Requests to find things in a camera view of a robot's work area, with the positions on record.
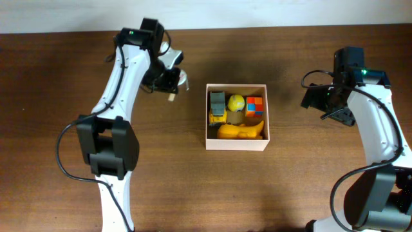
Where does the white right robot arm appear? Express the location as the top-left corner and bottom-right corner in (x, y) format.
(301, 67), (411, 231)

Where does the colourful puzzle cube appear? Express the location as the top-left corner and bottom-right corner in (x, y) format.
(245, 97), (264, 118)

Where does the yellow ball toy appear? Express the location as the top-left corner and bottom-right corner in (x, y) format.
(227, 94), (245, 112)

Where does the yellow grey toy truck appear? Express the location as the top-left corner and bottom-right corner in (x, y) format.
(209, 92), (227, 126)

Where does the pink cardboard box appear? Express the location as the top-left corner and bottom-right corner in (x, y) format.
(205, 84), (270, 151)

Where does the pig face rattle drum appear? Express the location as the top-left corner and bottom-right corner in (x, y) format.
(168, 70), (189, 102)

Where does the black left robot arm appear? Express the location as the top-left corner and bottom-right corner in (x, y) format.
(76, 28), (185, 231)

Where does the orange rubber dolphin toy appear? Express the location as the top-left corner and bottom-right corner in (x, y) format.
(217, 121), (265, 140)

